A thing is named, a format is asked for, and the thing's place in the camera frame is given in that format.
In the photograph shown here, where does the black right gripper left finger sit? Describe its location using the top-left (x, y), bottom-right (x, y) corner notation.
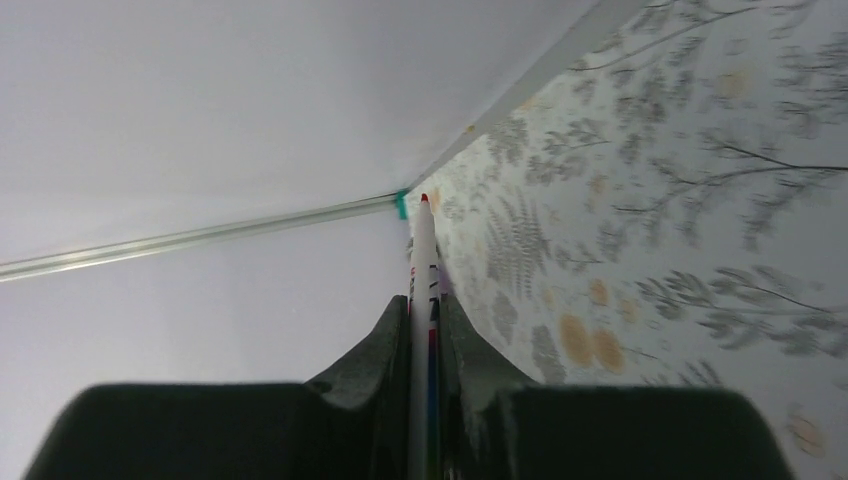
top-left (26, 295), bottom-right (411, 479)

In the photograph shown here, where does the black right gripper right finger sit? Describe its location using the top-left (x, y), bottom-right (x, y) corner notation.
top-left (438, 295), bottom-right (793, 479)

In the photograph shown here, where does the red cap whiteboard marker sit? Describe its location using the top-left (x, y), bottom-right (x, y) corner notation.
top-left (407, 193), bottom-right (441, 479)

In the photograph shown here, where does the teal corner clip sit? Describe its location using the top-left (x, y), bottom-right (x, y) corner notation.
top-left (394, 189), bottom-right (409, 221)

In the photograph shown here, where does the left aluminium frame post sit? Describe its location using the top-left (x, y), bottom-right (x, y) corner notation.
top-left (1, 190), bottom-right (406, 283)

